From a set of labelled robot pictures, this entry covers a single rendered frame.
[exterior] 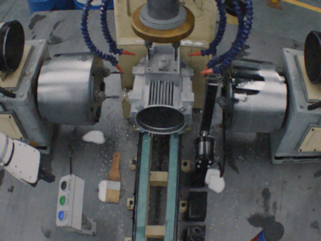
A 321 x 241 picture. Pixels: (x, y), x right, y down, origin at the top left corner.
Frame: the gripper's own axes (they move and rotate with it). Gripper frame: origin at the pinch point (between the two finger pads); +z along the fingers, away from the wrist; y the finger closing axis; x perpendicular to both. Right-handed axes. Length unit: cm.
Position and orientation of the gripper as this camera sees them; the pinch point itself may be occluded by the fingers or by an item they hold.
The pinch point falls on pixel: (47, 176)
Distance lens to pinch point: 101.3
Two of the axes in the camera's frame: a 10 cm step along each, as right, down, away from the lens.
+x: -7.7, 3.1, 5.5
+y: 0.5, -8.4, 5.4
